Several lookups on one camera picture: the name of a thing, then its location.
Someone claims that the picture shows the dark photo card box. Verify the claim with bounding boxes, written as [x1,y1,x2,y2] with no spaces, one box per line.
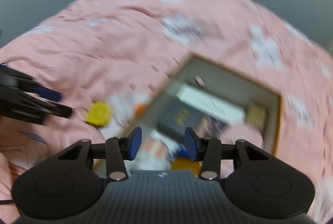
[194,115,227,139]

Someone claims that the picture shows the white pink plush toy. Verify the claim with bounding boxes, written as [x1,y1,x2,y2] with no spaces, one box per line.
[124,131,176,174]

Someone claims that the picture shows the orange crochet ball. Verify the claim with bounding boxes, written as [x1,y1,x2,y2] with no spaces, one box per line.
[134,103,147,117]

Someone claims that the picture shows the dark grey gift box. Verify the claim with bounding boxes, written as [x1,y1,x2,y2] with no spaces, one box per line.
[157,99,204,144]

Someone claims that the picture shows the white glasses case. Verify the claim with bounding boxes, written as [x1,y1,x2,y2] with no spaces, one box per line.
[176,84,246,125]

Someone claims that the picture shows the pink cloud-print duvet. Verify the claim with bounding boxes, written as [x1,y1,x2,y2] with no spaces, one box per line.
[1,0,332,223]

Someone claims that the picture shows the small brown cardboard box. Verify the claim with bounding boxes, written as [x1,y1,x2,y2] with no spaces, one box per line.
[246,103,267,131]

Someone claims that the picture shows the yellow round toy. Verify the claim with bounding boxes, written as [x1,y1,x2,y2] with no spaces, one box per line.
[85,101,112,127]

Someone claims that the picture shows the orange storage box white inside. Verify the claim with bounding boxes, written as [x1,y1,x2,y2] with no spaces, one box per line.
[122,53,283,157]

